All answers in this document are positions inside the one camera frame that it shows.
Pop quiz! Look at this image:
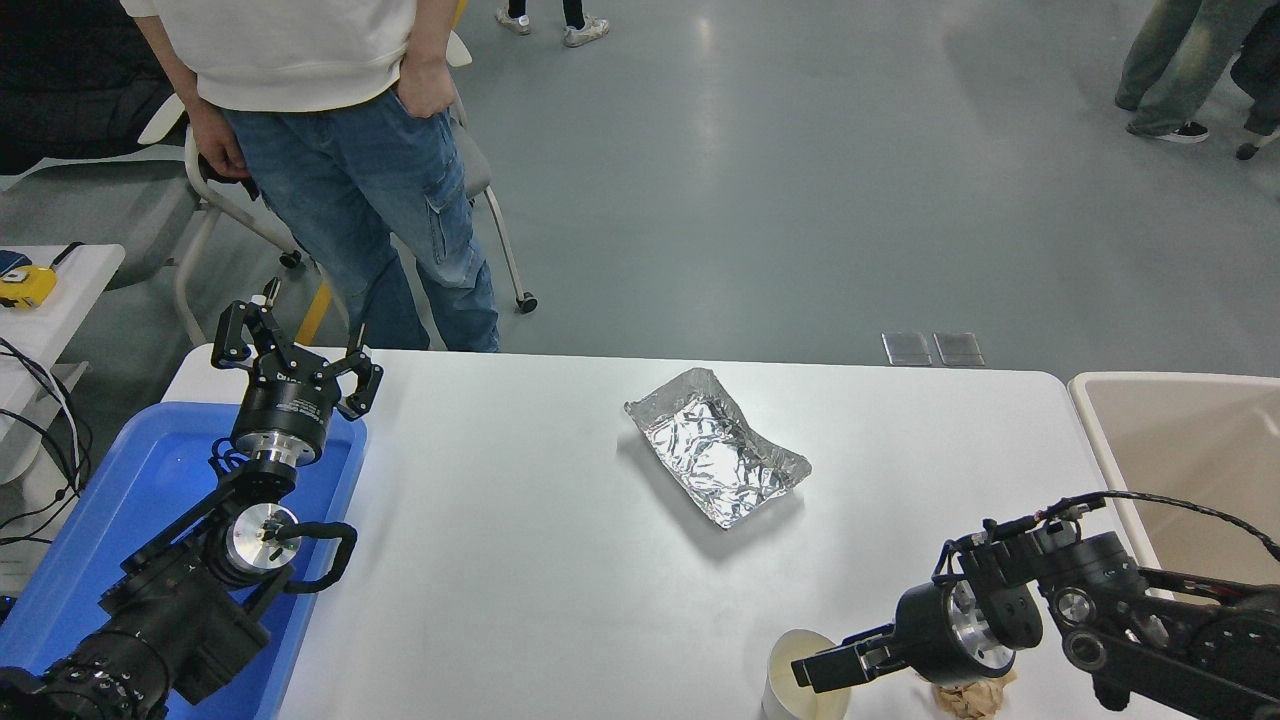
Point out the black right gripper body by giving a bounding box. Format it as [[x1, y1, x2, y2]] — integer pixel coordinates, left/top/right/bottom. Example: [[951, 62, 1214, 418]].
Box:
[[893, 581, 987, 690]]

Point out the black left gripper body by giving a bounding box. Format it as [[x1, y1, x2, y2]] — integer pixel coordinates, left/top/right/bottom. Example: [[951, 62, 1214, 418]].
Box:
[[232, 352, 342, 453]]

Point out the white paper cup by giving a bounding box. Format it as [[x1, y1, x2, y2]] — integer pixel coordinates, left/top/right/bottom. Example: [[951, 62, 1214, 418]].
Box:
[[762, 629, 853, 720]]

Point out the crumpled tan paper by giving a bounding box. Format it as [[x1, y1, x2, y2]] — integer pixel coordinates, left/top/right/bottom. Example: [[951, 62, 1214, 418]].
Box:
[[928, 668, 1017, 720]]

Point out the standing person's right hand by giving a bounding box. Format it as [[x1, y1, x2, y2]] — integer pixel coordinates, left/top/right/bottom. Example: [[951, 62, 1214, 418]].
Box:
[[186, 99, 250, 182]]

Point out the standing person's left hand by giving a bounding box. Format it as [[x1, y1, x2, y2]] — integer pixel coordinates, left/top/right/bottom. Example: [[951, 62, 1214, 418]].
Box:
[[396, 57, 459, 120]]

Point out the white wheeled chair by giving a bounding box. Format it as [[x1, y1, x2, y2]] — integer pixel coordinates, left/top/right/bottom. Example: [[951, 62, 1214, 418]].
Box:
[[138, 35, 539, 347]]

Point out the blue plastic tray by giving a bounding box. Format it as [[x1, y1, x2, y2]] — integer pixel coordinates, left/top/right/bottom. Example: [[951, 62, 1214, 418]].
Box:
[[0, 402, 368, 720]]

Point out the white side table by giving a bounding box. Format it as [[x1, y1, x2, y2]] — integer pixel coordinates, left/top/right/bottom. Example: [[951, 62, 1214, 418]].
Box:
[[0, 244, 127, 601]]

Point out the person standing at table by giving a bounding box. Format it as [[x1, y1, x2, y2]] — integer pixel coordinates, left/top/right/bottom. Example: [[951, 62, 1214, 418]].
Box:
[[120, 0, 501, 353]]

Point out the yellow tape measure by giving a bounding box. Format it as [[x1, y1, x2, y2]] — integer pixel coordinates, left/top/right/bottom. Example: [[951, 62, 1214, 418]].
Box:
[[0, 265, 58, 310]]

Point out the crumpled silver foil tray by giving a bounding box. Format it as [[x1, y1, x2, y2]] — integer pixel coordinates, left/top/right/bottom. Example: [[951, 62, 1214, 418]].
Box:
[[624, 367, 813, 530]]

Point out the black jacket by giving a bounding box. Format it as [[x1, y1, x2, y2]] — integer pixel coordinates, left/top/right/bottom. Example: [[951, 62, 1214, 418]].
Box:
[[0, 0, 191, 177]]

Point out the large pale bin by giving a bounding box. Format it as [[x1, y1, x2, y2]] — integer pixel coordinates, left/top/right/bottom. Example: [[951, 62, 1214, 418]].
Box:
[[1067, 372, 1280, 601]]

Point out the person in white sneakers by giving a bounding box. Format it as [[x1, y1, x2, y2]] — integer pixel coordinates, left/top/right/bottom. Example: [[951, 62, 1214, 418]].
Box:
[[495, 0, 610, 49]]

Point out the person in olive trousers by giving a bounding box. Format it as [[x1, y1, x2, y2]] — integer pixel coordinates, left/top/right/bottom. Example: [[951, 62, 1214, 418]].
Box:
[[1114, 0, 1273, 145]]

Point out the person in dark trousers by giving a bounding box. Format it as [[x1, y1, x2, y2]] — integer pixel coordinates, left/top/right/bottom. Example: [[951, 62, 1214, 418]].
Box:
[[1230, 8, 1280, 137]]

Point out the black cable bundle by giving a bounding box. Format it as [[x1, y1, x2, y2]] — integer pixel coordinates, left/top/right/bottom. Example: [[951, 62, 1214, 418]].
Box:
[[0, 337, 94, 547]]

